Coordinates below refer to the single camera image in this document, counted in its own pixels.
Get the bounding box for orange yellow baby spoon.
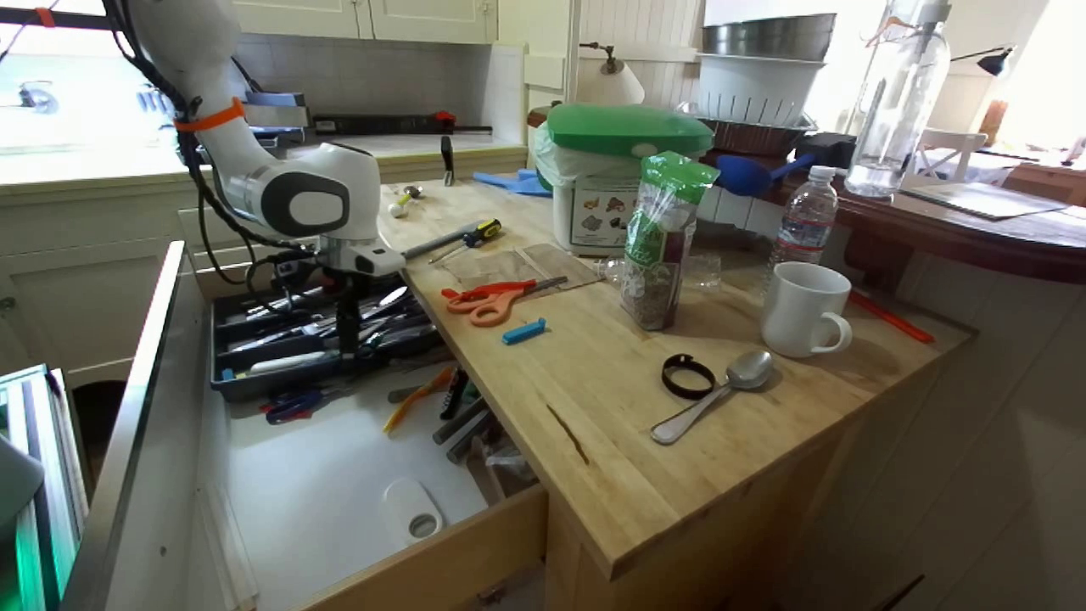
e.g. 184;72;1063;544
384;367;458;435

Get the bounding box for blue handled scissors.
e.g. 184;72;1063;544
261;385;333;423

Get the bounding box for small water bottle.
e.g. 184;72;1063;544
773;165;838;262

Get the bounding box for steel bowl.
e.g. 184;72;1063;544
704;13;835;59

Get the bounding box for orange scissors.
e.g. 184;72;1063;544
441;279;560;325

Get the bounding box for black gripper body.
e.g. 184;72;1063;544
325;271;370;351

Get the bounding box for black ring band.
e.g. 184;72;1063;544
663;351;715;399

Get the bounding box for blue chalk piece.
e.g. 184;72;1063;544
503;317;548;347

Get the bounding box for yellow black screwdriver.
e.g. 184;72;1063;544
406;220;503;262

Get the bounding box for grey cutlery tray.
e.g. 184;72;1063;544
210;279;441;399

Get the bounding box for white wooden drawer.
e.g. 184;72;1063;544
66;240;544;611

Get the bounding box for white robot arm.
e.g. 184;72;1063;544
103;0;406;351

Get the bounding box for clear spray bottle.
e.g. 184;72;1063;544
846;0;952;200

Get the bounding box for white bin with green lid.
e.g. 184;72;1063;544
529;105;714;257

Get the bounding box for white dish rack tub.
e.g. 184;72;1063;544
697;55;821;128

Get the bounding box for green topped jar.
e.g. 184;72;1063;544
619;152;715;332

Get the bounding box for wooden cutting board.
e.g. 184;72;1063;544
435;245;602;288

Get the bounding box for silver spoon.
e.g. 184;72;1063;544
653;349;773;445

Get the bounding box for white mug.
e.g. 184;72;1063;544
760;262;853;359

